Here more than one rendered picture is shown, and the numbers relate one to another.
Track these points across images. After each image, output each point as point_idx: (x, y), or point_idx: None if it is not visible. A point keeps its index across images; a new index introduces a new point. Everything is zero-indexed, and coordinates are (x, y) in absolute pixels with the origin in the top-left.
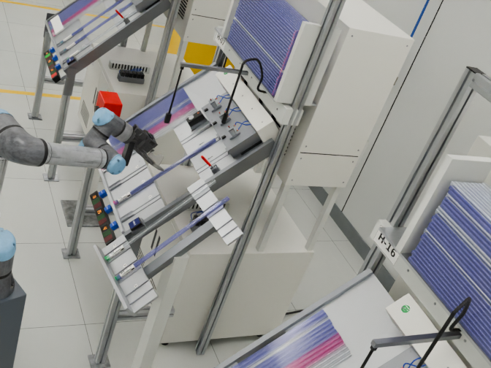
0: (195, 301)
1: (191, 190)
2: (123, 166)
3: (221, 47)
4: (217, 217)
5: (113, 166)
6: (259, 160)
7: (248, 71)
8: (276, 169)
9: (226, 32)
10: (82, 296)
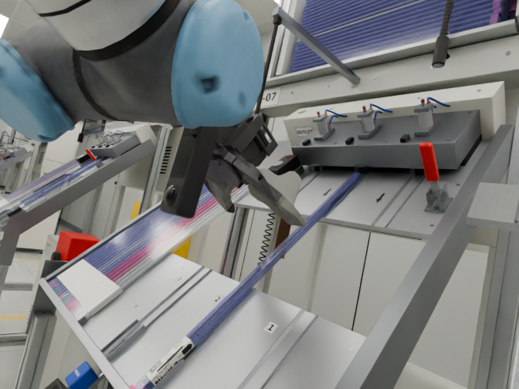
0: None
1: (501, 214)
2: (256, 79)
3: (269, 105)
4: None
5: (225, 27)
6: (501, 172)
7: (360, 76)
8: None
9: (284, 67)
10: None
